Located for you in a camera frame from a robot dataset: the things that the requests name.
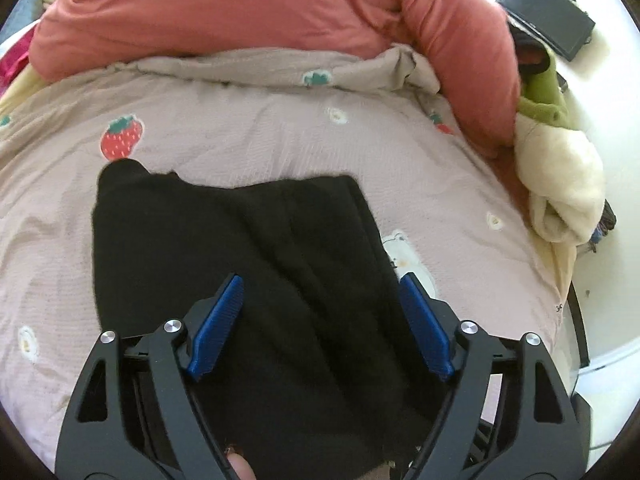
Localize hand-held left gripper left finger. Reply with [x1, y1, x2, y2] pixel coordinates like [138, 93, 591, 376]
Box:
[54, 272, 251, 480]

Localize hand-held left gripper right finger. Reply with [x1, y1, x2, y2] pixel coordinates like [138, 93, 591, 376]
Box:
[397, 271, 591, 480]

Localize black sweater with orange cuffs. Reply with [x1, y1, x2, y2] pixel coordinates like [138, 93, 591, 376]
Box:
[90, 159, 451, 480]

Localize person's left hand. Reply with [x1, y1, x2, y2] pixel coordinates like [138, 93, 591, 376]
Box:
[225, 447, 258, 480]

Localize cream fleece garment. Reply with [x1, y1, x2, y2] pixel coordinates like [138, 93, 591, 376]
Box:
[515, 112, 606, 246]

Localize dark plaid cloth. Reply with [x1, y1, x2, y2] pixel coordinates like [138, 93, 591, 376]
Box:
[589, 200, 618, 255]

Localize strawberry printed blanket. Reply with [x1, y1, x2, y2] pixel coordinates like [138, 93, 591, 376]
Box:
[0, 45, 571, 471]

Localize green garment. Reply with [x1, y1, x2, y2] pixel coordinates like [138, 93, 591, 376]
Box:
[517, 47, 576, 133]

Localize black garment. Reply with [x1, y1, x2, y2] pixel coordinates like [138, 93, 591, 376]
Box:
[509, 15, 551, 77]

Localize pale yellow cloth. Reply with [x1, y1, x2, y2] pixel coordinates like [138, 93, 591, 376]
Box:
[0, 67, 51, 113]

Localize salmon pink duvet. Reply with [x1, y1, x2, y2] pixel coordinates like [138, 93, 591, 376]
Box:
[29, 0, 523, 161]

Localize black rectangular case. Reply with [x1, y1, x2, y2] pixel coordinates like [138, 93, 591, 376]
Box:
[495, 0, 597, 63]

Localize magenta garment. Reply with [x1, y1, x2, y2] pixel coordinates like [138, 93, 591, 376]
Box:
[0, 30, 33, 91]

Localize black metal frame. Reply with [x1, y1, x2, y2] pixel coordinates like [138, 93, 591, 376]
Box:
[560, 280, 592, 372]

